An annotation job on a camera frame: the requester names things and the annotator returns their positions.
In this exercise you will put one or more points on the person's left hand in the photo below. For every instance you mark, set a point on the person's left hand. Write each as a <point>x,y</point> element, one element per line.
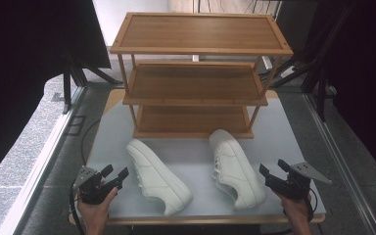
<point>94,212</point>

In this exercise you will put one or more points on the aluminium rail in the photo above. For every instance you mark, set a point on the aluminium rail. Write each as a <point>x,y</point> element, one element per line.
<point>342,163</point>
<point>42,163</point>

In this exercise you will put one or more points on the person's right hand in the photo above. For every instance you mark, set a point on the person's right hand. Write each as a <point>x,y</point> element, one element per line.
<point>295,209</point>

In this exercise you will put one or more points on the white sneaker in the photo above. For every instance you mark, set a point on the white sneaker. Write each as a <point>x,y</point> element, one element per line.
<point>235,169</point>
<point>156,178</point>

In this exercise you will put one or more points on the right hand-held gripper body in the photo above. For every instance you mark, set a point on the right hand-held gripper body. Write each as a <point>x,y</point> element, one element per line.
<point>293,187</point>

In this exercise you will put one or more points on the black metal stand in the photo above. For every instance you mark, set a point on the black metal stand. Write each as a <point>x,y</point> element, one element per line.
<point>319,88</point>
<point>67,88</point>

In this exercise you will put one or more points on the black curtain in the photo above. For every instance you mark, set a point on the black curtain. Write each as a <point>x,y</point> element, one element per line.
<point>19,65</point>
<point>365,81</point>

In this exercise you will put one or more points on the wooden three-tier shoe rack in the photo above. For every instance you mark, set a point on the wooden three-tier shoe rack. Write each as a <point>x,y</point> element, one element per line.
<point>199,31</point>

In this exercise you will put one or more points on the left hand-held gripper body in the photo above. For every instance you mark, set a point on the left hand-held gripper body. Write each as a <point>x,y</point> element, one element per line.
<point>93,192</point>

